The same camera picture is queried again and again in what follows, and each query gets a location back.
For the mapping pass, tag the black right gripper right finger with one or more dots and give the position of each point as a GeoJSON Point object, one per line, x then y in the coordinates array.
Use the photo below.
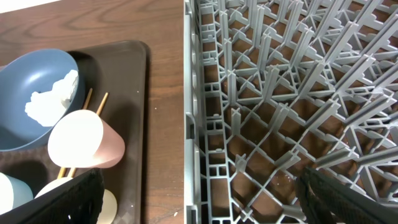
{"type": "Point", "coordinates": [321, 198]}

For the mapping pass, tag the wooden chopstick left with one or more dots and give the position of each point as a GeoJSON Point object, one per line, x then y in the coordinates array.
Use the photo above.
{"type": "Point", "coordinates": [63, 170]}

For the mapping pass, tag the wooden chopstick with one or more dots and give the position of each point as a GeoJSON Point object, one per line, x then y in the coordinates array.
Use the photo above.
{"type": "Point", "coordinates": [63, 170]}
{"type": "Point", "coordinates": [98, 112]}

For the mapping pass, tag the light blue small bowl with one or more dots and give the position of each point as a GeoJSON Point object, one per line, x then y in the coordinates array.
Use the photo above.
{"type": "Point", "coordinates": [14, 193]}

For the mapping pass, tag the pink cup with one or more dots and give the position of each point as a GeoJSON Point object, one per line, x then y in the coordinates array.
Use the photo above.
{"type": "Point", "coordinates": [82, 139]}

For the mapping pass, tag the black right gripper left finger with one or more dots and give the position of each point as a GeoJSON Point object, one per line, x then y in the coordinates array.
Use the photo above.
{"type": "Point", "coordinates": [79, 200]}

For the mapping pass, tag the grey dishwasher rack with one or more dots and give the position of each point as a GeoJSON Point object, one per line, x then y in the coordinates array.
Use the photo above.
{"type": "Point", "coordinates": [273, 87]}

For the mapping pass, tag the white tissue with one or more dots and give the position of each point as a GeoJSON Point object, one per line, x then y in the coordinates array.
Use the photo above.
{"type": "Point", "coordinates": [47, 108]}

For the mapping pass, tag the brown serving tray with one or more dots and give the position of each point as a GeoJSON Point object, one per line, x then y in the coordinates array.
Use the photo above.
{"type": "Point", "coordinates": [120, 69]}

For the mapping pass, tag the green cup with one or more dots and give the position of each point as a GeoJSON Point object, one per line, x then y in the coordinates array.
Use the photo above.
{"type": "Point", "coordinates": [109, 207]}

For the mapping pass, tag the wooden chopstick right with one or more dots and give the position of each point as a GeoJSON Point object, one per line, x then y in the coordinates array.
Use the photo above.
{"type": "Point", "coordinates": [98, 112]}

